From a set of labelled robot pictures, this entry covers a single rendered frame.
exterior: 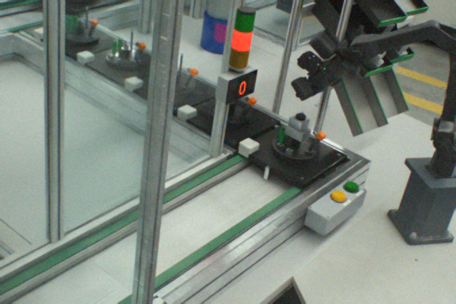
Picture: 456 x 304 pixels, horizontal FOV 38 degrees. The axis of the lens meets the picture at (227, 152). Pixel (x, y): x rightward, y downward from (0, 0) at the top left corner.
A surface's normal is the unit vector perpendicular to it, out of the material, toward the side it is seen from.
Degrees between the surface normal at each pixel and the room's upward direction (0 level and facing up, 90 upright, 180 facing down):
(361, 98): 45
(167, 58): 90
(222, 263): 0
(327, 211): 0
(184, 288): 0
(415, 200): 90
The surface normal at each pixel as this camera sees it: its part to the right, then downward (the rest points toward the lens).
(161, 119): 0.76, 0.43
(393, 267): 0.14, -0.84
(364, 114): 0.55, -0.26
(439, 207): 0.25, 0.54
